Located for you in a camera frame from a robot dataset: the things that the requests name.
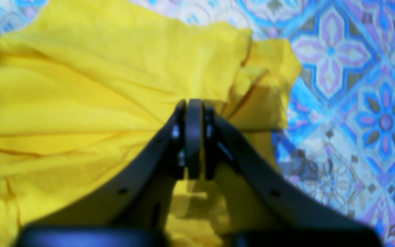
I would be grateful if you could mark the yellow T-shirt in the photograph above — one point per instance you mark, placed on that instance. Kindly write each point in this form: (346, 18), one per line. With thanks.
(85, 86)

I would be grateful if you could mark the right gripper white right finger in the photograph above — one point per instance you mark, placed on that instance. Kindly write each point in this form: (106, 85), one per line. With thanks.
(264, 209)

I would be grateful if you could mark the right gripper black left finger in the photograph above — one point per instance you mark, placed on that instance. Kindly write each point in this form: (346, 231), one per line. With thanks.
(131, 209)

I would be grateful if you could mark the patterned blue pink tablecloth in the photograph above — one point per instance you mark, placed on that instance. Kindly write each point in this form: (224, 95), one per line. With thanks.
(339, 143)

